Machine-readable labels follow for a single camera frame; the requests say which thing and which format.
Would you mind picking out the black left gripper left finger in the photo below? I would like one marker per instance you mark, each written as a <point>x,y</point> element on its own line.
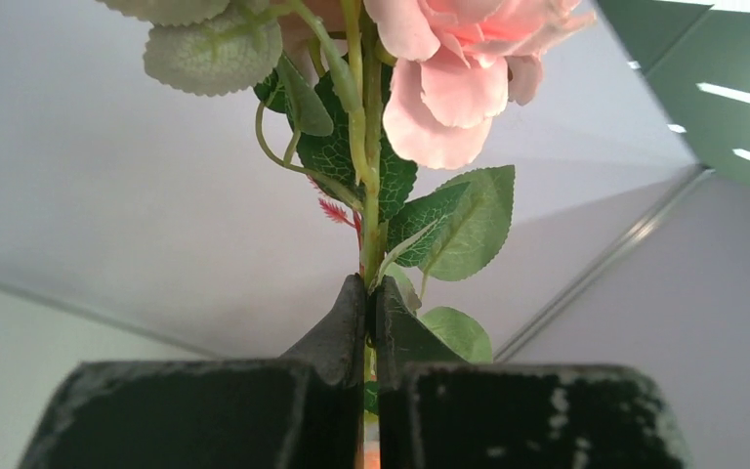
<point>302,409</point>

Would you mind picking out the pink flower bouquet green wrap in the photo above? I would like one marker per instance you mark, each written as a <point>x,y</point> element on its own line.
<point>383,105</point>

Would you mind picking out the aluminium frame rail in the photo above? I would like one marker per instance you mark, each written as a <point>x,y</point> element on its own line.
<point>656,216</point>

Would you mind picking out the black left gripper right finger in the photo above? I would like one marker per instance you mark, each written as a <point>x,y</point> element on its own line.
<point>438,411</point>

